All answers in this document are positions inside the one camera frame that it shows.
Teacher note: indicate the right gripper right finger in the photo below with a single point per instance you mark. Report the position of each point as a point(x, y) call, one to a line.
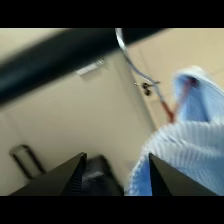
point(173, 181)

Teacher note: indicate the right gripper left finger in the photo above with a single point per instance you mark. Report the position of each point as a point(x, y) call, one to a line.
point(68, 178)

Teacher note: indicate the light blue striped shirt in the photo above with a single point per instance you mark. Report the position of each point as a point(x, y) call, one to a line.
point(196, 146)

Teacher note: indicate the brown clothes hanger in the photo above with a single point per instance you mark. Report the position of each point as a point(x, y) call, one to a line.
point(146, 80)

